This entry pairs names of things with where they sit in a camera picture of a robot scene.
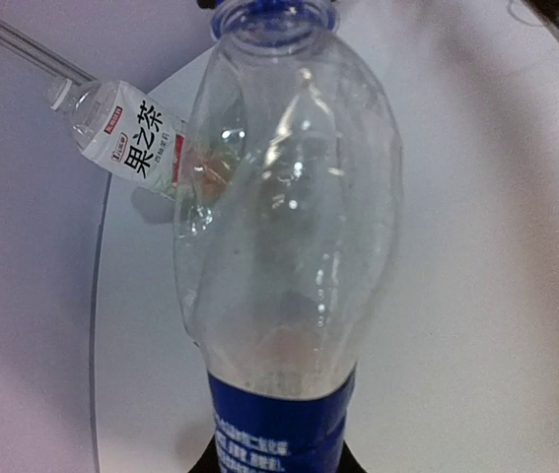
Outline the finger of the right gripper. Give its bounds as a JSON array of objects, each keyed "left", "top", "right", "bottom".
[{"left": 196, "top": 0, "right": 220, "bottom": 9}]

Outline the clear tea bottle white label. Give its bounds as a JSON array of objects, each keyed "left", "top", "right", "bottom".
[{"left": 46, "top": 78, "right": 241, "bottom": 208}]

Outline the blue pepsi bottle cap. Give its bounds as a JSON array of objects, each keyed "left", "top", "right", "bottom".
[{"left": 215, "top": 0, "right": 336, "bottom": 13}]

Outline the right wall metal post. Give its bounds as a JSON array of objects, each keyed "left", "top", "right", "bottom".
[{"left": 0, "top": 19, "right": 96, "bottom": 85}]

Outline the clear pepsi bottle blue label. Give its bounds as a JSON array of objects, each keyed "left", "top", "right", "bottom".
[{"left": 174, "top": 9, "right": 402, "bottom": 472}]

